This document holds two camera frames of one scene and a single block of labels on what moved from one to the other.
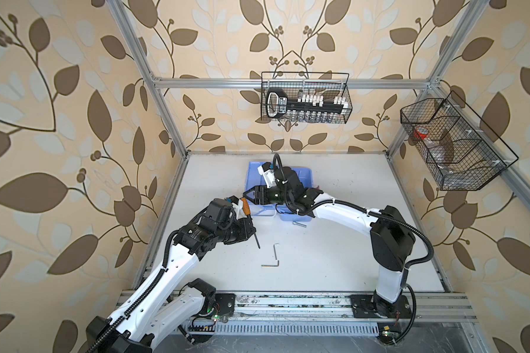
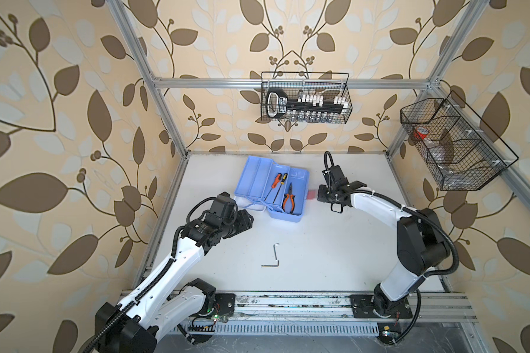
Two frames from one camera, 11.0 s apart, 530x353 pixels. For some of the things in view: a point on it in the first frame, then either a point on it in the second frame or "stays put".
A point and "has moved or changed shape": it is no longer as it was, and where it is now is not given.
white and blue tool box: x=253 y=177 has moved or changed shape
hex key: x=271 y=265 stays put
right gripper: x=258 y=190 to x=322 y=187
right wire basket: x=456 y=146 stays put
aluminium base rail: x=429 y=307 stays put
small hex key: x=274 y=248 stays put
